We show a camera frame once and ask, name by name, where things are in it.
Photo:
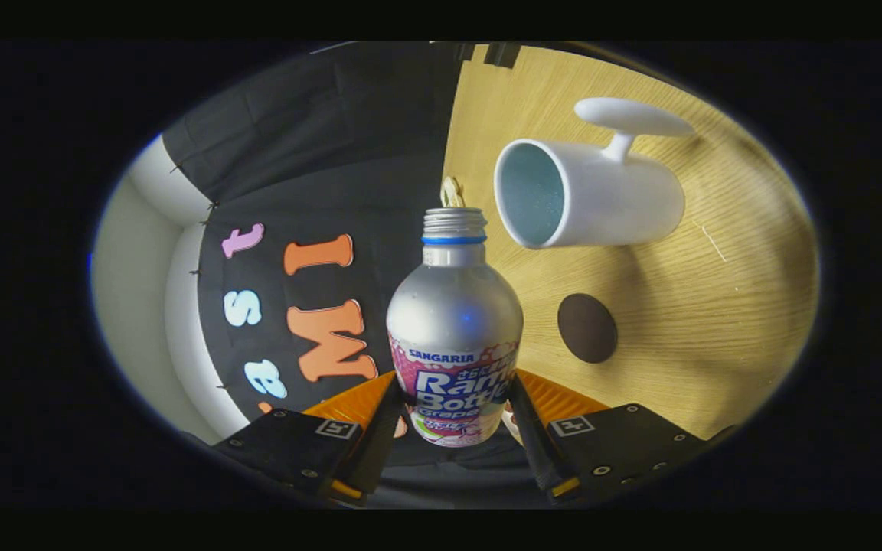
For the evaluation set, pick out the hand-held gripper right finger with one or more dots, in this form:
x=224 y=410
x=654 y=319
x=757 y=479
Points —
x=533 y=444

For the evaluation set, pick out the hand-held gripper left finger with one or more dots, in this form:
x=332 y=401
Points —
x=380 y=444

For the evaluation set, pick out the dark round coaster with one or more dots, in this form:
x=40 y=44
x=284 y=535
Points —
x=586 y=329

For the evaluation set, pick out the silver juice bottle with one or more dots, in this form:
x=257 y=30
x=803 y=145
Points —
x=452 y=321

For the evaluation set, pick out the white cup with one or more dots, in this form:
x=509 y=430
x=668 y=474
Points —
x=617 y=199

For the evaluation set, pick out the wooden table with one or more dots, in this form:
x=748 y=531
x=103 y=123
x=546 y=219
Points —
x=686 y=306

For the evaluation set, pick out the black backdrop cloth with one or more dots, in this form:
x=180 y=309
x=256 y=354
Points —
x=318 y=153

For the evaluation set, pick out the black table clamp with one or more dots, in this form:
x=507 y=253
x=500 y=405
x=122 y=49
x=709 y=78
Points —
x=463 y=51
x=502 y=53

